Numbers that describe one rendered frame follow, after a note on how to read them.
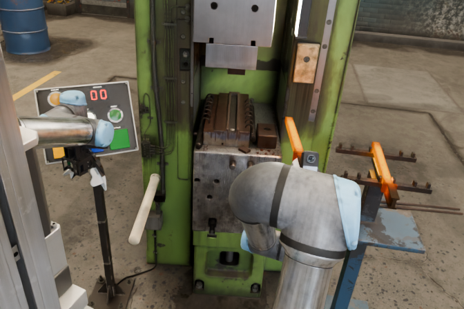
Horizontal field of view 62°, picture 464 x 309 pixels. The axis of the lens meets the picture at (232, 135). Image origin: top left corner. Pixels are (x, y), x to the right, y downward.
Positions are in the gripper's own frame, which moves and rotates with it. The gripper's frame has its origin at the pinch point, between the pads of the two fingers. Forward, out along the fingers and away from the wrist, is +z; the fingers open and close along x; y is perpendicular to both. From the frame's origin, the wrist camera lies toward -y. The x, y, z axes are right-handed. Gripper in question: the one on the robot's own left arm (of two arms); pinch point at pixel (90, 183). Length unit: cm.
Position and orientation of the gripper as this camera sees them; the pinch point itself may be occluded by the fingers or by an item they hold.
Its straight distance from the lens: 147.4
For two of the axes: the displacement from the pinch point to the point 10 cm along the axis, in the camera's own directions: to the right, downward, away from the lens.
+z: -0.6, 8.7, 4.8
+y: -4.1, 4.2, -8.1
